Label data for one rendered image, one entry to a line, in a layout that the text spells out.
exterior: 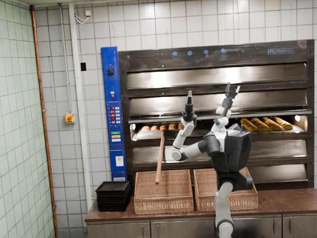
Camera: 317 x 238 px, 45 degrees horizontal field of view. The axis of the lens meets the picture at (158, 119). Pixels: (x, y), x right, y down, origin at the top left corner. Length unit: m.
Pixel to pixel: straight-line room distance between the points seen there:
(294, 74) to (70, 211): 2.73
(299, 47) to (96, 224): 2.60
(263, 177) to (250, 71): 1.10
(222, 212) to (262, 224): 0.62
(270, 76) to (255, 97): 0.25
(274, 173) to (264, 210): 0.60
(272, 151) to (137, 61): 1.66
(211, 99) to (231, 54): 0.49
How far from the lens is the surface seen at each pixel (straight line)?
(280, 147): 4.17
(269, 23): 4.03
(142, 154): 4.06
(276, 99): 4.07
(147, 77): 3.94
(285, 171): 4.25
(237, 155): 3.01
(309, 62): 4.13
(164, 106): 3.94
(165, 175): 4.06
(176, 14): 3.93
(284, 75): 4.06
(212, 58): 3.95
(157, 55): 3.93
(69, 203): 4.35
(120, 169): 4.09
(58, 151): 4.21
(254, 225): 3.77
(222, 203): 3.21
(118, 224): 3.73
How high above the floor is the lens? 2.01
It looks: 9 degrees down
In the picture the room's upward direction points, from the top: 3 degrees counter-clockwise
